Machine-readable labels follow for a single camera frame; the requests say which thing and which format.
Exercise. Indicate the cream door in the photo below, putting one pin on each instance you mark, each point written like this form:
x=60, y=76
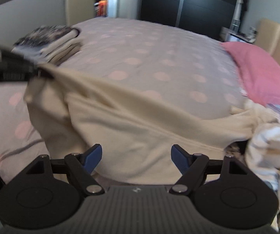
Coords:
x=77, y=11

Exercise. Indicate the cream sweater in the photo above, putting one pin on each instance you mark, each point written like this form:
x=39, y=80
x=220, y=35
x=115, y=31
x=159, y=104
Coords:
x=73, y=111

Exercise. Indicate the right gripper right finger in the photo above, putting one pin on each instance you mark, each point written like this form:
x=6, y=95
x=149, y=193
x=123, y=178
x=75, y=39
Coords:
x=192, y=168

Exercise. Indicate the dark floral folded garment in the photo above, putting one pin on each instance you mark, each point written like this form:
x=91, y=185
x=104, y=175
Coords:
x=45, y=34

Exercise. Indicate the white nightstand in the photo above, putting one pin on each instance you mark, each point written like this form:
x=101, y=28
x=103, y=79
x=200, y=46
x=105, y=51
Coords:
x=228, y=35

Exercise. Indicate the grey pink-dotted bedspread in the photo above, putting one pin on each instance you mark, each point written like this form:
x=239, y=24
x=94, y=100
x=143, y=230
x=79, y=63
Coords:
x=185, y=69

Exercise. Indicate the beige folded garment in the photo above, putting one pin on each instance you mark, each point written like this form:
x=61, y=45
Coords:
x=66, y=54

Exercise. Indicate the pink pillow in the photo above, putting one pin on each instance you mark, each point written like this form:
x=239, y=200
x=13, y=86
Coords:
x=259, y=72

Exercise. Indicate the beige padded headboard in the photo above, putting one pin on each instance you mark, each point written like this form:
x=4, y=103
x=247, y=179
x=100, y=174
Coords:
x=268, y=37

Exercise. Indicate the black wardrobe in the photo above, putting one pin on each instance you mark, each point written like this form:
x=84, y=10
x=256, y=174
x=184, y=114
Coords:
x=206, y=17

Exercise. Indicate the white folded towel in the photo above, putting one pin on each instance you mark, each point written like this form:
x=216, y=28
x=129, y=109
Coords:
x=46, y=50

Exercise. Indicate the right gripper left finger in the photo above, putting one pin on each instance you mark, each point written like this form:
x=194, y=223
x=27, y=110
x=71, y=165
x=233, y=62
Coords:
x=80, y=168

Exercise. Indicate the pile of unfolded clothes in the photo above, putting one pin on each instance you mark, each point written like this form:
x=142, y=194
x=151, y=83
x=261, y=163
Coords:
x=262, y=154

